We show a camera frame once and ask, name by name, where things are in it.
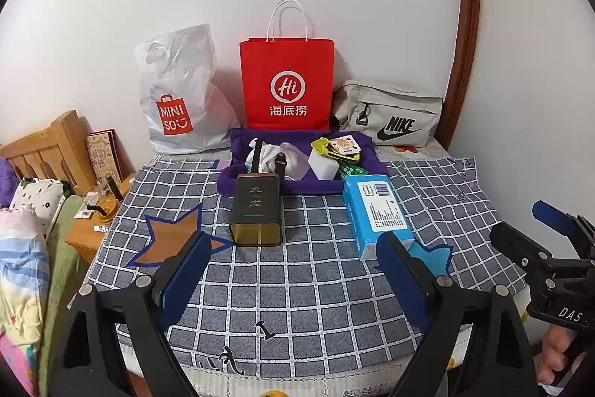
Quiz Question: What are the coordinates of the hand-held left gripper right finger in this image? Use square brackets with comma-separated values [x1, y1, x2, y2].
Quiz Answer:
[376, 232, 533, 397]

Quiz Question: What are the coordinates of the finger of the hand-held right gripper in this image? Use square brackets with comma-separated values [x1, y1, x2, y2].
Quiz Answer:
[532, 200, 595, 260]
[490, 221, 559, 286]

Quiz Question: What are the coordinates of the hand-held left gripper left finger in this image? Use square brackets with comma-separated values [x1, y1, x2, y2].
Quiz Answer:
[49, 231, 213, 397]

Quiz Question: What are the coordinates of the green cassette-print pouch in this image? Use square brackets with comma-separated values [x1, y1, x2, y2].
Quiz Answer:
[338, 162, 371, 180]

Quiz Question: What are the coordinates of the white sponge block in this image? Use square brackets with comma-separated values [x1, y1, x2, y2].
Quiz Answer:
[309, 148, 347, 182]

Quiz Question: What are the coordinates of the purple cloth bag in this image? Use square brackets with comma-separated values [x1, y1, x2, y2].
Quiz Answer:
[218, 127, 391, 197]

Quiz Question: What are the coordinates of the small orange-print sachet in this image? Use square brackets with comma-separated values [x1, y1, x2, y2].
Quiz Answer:
[328, 137, 363, 157]

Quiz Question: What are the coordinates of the yellow black pouch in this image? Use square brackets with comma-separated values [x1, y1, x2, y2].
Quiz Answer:
[311, 137, 363, 163]

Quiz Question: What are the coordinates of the person's right hand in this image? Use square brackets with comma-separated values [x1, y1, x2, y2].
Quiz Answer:
[538, 327, 578, 385]

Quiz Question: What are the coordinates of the blue star patch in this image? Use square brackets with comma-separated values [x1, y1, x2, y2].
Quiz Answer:
[374, 239, 454, 278]

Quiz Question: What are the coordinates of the brown star patch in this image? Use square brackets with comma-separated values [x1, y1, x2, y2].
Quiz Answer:
[126, 202, 233, 270]

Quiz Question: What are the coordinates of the blue tissue pack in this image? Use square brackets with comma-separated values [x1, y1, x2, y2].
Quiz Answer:
[342, 175, 415, 262]

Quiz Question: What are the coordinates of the grey checked blanket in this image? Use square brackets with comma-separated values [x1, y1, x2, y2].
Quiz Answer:
[70, 155, 531, 397]

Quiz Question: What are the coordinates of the amber glass ashtray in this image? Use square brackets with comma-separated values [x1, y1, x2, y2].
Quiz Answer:
[90, 197, 122, 224]

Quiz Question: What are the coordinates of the dark tin box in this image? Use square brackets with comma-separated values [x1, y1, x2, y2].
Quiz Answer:
[229, 173, 283, 247]

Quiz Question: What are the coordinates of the wooden nightstand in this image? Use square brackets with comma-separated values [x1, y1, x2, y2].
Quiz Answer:
[65, 174, 138, 266]

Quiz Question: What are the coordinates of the green bed sheet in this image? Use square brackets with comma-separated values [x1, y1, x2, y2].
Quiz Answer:
[37, 195, 98, 397]

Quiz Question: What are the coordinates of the white printed bed sheet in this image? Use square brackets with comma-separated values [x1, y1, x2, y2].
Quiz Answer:
[376, 143, 451, 161]

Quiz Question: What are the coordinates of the patterned book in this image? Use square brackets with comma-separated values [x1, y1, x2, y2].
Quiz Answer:
[86, 128, 124, 184]

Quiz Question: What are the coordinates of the colourful quilt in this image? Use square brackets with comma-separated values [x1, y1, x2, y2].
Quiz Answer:
[0, 208, 52, 397]

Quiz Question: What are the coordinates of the white dotted pillow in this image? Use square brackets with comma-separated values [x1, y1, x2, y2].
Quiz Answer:
[9, 178, 70, 240]

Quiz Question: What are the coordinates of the grey waist bag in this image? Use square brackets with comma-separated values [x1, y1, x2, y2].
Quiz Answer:
[331, 80, 444, 148]

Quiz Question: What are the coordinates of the wooden headboard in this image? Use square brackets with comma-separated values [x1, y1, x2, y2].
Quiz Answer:
[0, 109, 98, 196]

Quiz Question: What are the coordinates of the purple plush toy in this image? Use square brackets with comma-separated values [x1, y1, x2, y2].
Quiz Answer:
[0, 157, 13, 207]

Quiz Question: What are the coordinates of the white plastic shopping bag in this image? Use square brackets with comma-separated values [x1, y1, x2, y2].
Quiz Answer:
[134, 24, 242, 154]

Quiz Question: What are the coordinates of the red paper bag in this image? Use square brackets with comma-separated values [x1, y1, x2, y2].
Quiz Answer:
[239, 0, 335, 132]

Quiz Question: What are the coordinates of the brown wooden door frame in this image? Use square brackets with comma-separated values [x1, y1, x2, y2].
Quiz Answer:
[439, 0, 482, 151]

